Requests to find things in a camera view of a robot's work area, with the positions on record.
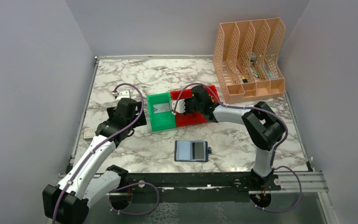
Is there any silver VIP card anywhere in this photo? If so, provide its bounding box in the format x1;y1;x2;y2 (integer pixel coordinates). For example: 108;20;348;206
153;103;171;114

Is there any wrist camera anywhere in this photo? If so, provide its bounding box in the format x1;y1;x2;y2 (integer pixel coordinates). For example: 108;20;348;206
112;89;131;100
170;99;186;115

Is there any silver grey card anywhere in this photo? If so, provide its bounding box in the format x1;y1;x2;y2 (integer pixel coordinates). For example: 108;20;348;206
193;141;206;161

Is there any red pencil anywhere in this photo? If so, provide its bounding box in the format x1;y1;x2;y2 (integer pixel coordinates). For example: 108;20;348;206
236;63;246;79

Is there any green plastic bin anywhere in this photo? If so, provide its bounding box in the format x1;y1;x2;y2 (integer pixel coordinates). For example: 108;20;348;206
147;92;176;132

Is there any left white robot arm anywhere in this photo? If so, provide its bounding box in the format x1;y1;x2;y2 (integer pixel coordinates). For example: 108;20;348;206
42;98;146;224

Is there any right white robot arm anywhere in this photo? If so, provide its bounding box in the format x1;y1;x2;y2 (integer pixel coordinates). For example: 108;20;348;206
182;83;289;190

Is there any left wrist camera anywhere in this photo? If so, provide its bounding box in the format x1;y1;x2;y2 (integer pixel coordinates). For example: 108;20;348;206
112;89;131;100

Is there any white red small box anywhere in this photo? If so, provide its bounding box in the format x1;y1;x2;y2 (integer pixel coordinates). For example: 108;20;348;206
83;128;96;140

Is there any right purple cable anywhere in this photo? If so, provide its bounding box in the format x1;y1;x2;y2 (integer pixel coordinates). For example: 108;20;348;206
172;82;303;214

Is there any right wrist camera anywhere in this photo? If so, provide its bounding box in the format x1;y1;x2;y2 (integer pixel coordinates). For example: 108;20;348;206
170;99;186;115

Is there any peach desk file organizer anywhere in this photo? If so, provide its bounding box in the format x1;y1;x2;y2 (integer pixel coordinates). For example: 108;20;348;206
213;18;285;104

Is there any navy blue card holder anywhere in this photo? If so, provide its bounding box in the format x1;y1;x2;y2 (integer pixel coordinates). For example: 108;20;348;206
174;140;212;162

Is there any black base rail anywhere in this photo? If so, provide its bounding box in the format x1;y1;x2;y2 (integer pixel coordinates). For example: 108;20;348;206
104;165;282;214

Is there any round grey tin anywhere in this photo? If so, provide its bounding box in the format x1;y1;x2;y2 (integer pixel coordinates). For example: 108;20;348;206
250;52;257;66

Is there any red double bin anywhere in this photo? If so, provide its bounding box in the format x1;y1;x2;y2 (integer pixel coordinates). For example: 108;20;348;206
170;85;220;127

